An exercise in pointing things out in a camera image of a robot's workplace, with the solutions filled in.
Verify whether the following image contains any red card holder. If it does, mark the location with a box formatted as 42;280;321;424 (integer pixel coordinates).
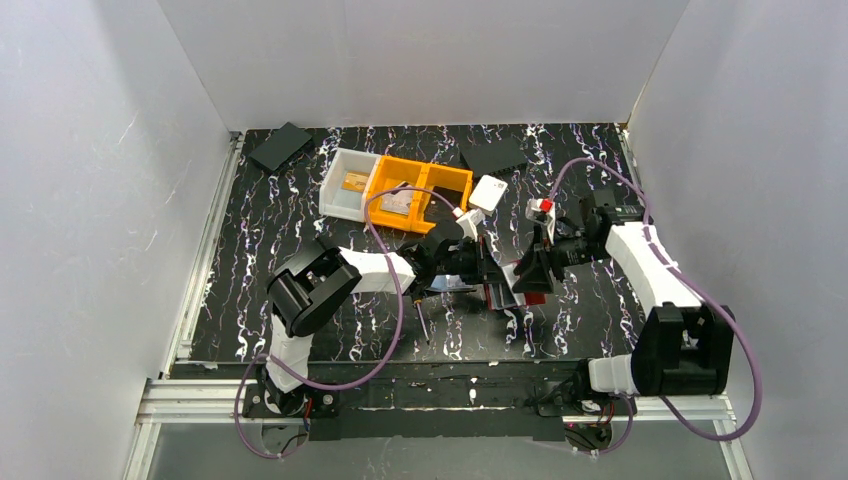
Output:
484;262;546;311

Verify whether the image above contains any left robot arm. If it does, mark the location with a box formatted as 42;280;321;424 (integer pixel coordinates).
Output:
257;223;509;415

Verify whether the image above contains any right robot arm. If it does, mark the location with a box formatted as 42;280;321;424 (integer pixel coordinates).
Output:
510;190;734;400

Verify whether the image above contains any yellow bin with black card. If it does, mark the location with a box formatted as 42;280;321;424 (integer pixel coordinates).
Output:
410;163;473;234

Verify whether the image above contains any yellow bin with silver card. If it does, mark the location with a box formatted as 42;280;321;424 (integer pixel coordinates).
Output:
365;156;423;231

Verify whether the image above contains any silver VIP card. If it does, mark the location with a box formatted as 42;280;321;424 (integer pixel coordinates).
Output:
379;190;414;216

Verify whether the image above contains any gold card in white bin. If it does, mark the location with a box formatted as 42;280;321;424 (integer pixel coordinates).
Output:
341;171;370;193

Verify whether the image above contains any black yellow screwdriver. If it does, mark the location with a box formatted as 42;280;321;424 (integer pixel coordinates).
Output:
413;298;431;345

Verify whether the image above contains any white small box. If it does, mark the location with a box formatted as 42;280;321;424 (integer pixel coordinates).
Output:
468;175;508;216

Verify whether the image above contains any black flat box right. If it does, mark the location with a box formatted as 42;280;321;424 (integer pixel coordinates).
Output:
460;138;528;179

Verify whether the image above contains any black flat box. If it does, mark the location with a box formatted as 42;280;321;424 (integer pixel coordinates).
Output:
460;138;528;179
247;122;314;174

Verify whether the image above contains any white plastic bin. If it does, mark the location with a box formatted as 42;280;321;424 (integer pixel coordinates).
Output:
319;148;381;222

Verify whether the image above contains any black flat box left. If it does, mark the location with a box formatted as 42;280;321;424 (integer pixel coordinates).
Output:
247;122;314;174

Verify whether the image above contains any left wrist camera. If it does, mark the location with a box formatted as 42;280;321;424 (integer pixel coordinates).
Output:
452;207;485;241

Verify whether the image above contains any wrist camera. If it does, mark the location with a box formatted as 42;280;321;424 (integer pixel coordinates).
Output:
525;198;556;242
452;207;485;241

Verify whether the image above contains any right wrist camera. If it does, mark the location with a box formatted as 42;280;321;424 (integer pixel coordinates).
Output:
525;198;556;242

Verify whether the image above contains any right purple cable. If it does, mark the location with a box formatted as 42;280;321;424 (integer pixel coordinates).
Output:
547;157;764;457

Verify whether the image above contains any aluminium table rail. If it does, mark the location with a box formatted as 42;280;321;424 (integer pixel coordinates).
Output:
123;131;245;479

